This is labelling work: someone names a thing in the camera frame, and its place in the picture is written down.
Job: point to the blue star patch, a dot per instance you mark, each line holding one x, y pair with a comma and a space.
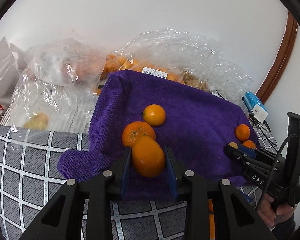
247, 197

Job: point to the grey checked bed cover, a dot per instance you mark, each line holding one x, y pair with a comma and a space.
36, 202

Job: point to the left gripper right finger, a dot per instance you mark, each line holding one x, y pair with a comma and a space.
234, 217

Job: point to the white paper bag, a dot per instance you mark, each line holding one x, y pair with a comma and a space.
12, 64

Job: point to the yellow loquat upper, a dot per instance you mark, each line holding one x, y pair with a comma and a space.
233, 144

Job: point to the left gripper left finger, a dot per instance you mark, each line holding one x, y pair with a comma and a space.
61, 217

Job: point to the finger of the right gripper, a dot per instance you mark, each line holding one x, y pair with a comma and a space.
252, 152
246, 163

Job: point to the clear plastic fruit bag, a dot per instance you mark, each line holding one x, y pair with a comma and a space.
190, 59

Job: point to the orange mandarin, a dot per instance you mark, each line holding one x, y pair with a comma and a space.
134, 131

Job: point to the large orange with stem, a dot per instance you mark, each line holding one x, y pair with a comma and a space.
249, 144

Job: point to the purple towel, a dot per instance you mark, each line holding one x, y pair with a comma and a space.
198, 126

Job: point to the right hand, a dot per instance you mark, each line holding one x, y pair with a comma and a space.
272, 217

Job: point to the barcode label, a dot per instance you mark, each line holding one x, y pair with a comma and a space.
154, 72

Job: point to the medium orange on towel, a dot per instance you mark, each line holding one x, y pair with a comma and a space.
242, 132

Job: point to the small orange on towel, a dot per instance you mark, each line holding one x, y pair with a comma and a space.
154, 115

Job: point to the clear plastic bag left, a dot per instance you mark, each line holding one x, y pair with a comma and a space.
57, 89

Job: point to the white blue tissue pack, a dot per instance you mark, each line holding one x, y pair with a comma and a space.
255, 106

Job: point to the brown wooden door frame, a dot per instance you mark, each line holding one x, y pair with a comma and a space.
281, 60

